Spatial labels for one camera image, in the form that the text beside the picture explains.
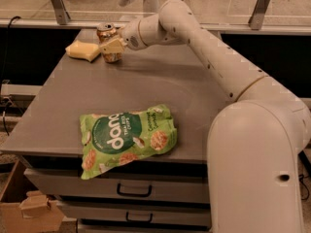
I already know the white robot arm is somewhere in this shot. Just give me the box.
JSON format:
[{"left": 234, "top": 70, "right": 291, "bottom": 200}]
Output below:
[{"left": 101, "top": 0, "right": 311, "bottom": 233}]

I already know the black power adapter cable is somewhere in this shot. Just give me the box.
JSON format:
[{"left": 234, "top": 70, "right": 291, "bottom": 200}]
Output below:
[{"left": 297, "top": 173, "right": 311, "bottom": 202}]

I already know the grey drawer cabinet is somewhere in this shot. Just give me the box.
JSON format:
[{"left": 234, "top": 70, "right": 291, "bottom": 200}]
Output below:
[{"left": 2, "top": 45, "right": 225, "bottom": 233}]

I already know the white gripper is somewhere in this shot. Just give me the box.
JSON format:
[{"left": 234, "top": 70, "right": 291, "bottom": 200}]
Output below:
[{"left": 99, "top": 19, "right": 143, "bottom": 54}]

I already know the orange soda can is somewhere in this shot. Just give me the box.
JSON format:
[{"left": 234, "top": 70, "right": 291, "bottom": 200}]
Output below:
[{"left": 96, "top": 23, "right": 121, "bottom": 63}]

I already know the black cable on left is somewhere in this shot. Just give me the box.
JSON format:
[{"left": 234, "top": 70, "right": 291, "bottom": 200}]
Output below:
[{"left": 0, "top": 16, "right": 22, "bottom": 137}]

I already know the green rice chips bag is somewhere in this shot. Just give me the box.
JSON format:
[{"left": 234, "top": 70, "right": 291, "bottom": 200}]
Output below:
[{"left": 80, "top": 104, "right": 177, "bottom": 180}]

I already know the cardboard box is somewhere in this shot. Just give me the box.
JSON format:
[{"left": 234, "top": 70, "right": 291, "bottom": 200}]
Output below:
[{"left": 0, "top": 161, "right": 64, "bottom": 233}]

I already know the left metal bracket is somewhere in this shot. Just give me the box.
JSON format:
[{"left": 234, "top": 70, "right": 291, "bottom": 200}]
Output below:
[{"left": 51, "top": 0, "right": 70, "bottom": 25}]

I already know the right metal bracket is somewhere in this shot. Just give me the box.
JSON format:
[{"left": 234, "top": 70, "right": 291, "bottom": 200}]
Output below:
[{"left": 248, "top": 0, "right": 271, "bottom": 30}]

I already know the yellow sponge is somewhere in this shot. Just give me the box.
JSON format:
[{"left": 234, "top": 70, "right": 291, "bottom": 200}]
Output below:
[{"left": 65, "top": 40, "right": 100, "bottom": 62}]

